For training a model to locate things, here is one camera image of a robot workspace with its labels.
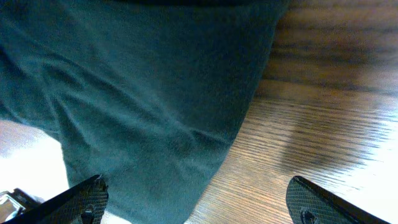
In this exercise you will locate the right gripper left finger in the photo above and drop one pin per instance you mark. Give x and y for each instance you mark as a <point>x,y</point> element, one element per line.
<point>84,203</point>

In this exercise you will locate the dark green Nike t-shirt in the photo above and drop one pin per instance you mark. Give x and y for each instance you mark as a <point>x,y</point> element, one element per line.
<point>150,94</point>

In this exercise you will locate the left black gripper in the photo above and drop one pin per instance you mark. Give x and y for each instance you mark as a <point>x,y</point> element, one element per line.
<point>16,203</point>

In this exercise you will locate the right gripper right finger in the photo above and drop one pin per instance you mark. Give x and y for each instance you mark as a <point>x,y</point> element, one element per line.
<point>308,203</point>

